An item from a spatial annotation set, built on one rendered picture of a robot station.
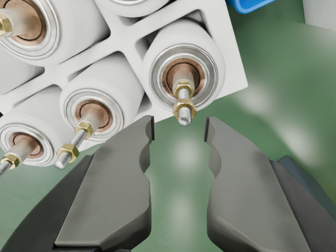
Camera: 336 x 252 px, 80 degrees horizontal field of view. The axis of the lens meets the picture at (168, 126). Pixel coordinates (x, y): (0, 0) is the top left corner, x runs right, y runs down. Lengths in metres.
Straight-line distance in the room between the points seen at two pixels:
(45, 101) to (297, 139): 0.60
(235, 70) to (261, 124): 0.31
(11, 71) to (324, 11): 0.48
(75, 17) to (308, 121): 0.57
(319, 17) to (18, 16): 0.44
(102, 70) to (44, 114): 0.11
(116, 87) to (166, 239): 0.83
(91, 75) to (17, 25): 0.08
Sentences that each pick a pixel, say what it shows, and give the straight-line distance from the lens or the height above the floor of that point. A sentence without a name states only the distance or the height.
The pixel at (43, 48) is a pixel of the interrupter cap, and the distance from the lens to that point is 0.26.
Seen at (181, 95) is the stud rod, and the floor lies 0.30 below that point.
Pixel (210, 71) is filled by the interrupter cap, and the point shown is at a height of 0.25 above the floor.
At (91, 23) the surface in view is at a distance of 0.29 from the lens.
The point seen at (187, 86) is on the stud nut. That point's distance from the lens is 0.19.
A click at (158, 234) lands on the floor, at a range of 0.97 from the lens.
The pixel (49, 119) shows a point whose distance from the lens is 0.33.
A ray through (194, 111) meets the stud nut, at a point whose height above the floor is 0.33.
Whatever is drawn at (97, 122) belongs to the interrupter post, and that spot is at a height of 0.27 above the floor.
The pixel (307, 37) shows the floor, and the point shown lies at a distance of 0.54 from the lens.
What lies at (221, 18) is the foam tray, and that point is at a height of 0.18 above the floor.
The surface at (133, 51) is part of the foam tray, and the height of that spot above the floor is 0.18.
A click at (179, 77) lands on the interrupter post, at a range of 0.20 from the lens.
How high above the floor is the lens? 0.47
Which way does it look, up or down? 57 degrees down
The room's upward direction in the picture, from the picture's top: 175 degrees counter-clockwise
